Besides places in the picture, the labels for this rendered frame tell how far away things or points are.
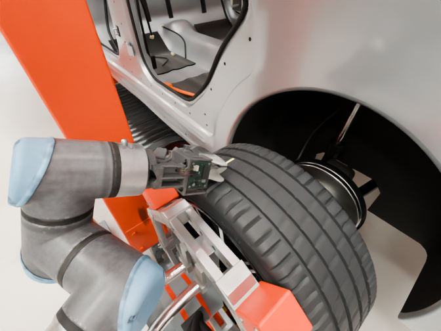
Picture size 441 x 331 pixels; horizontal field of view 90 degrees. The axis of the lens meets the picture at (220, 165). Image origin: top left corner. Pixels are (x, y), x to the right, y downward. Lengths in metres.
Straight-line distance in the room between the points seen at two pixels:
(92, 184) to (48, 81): 0.33
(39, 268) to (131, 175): 0.18
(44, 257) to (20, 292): 1.65
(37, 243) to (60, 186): 0.10
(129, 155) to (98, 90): 0.31
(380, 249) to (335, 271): 1.55
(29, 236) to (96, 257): 0.10
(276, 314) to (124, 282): 0.22
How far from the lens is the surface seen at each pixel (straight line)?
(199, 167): 0.41
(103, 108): 0.67
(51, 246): 0.40
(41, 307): 1.93
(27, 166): 0.34
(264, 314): 0.40
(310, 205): 0.52
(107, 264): 0.35
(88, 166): 0.35
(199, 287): 0.56
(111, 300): 0.34
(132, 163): 0.36
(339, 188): 0.85
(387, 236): 2.16
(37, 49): 0.61
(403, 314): 0.97
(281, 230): 0.46
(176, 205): 0.54
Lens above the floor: 1.55
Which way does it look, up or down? 44 degrees down
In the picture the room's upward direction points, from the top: straight up
